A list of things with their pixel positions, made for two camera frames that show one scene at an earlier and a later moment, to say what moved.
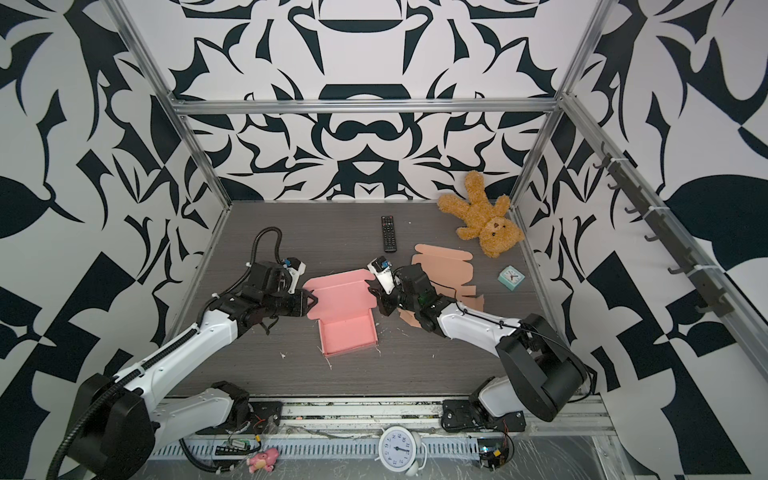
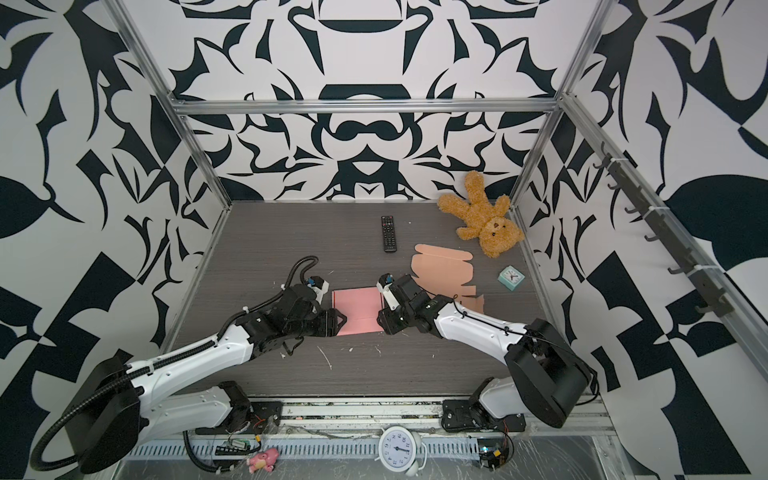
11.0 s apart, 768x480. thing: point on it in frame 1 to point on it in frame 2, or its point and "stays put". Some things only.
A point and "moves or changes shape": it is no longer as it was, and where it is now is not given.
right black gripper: [384, 298] to [387, 322]
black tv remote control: [389, 234] stays put
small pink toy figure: [263, 460] stays put
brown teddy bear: [484, 218] stays put
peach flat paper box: [451, 271] stays put
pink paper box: [343, 310] moves or changes shape
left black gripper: [300, 297] to [328, 325]
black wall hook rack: [716, 299] stays put
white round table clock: [401, 450] stays put
